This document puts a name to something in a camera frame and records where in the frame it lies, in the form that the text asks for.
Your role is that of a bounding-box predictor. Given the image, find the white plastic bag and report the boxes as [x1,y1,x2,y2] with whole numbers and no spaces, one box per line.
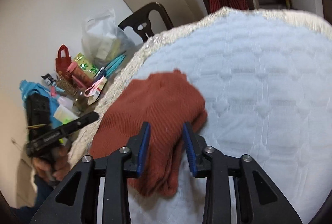
[82,9,136,68]

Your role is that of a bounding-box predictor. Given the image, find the white cylindrical container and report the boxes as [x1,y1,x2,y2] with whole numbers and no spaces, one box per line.
[54,105,78,124]

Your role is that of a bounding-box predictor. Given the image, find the teal plastic hangers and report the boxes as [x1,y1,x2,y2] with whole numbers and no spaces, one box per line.
[104,53,126,78]

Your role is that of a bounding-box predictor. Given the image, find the blue bag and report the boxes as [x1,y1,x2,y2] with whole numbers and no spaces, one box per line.
[19,80,63,128]

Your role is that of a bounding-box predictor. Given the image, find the white quilted table cover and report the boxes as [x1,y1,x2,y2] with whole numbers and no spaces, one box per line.
[31,6,332,224]

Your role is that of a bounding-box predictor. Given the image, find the rust red knit sweater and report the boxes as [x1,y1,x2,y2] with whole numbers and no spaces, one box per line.
[89,69,208,196]

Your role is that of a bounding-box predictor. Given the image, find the pink and green snack box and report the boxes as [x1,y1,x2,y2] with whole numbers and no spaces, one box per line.
[66,53,99,88]

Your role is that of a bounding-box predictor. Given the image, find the dark wooden chair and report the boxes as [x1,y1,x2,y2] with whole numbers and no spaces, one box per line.
[118,2,174,42]

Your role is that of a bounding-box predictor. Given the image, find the person's left hand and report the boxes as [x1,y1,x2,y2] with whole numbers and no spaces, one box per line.
[32,146,71,182]

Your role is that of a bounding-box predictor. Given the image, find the red gift bag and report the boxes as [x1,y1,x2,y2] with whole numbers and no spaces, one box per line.
[55,44,71,75]

